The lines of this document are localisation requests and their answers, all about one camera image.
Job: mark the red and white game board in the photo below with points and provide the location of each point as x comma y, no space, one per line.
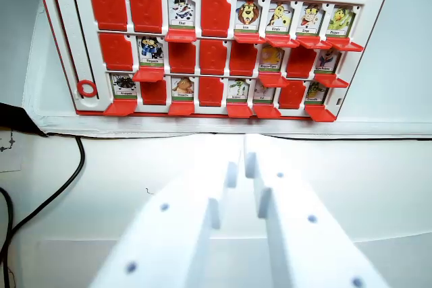
216,31

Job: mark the white platform under board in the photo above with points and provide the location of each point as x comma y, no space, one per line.
202,126

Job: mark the white printed paper sheet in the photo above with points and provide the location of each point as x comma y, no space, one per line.
10,156

